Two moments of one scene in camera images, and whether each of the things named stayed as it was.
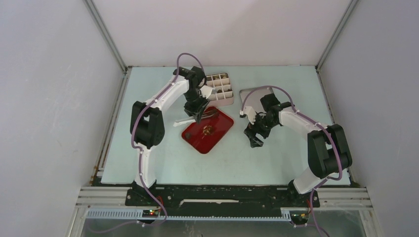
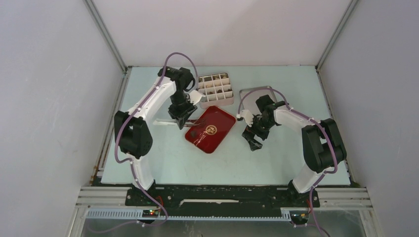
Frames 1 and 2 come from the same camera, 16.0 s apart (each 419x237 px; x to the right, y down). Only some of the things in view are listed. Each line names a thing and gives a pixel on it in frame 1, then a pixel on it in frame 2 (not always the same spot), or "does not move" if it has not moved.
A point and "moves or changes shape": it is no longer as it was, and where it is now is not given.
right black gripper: [251, 131] does not move
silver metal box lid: [253, 99] does not move
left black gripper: [196, 111] -> [181, 116]
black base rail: [220, 200] does not move
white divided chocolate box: [224, 95] does not move
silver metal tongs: [203, 115] moves or changes shape
